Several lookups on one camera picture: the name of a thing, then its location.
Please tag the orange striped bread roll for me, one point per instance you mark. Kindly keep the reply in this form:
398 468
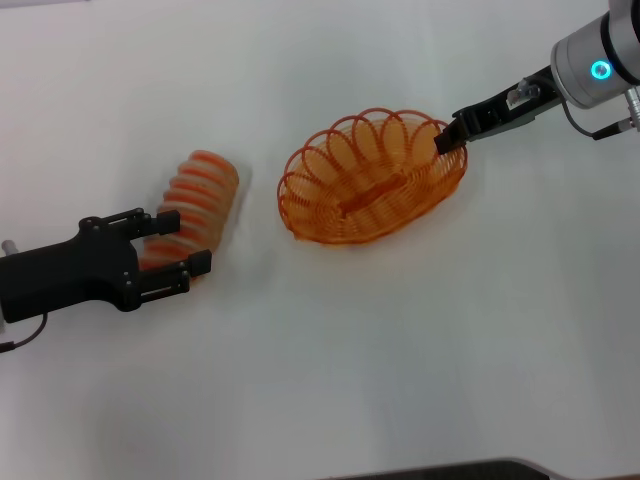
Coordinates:
200 195

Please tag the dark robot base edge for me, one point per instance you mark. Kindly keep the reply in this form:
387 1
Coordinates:
450 470

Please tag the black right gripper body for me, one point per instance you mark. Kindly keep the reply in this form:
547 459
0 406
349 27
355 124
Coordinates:
500 112

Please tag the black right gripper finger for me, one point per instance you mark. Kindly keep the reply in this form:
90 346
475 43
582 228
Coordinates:
450 137

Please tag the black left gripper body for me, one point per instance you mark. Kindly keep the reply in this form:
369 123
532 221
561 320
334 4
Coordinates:
65 275

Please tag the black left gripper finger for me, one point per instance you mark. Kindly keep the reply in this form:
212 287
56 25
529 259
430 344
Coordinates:
167 222
200 262

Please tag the orange woven plastic basket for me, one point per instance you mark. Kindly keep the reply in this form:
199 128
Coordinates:
370 200

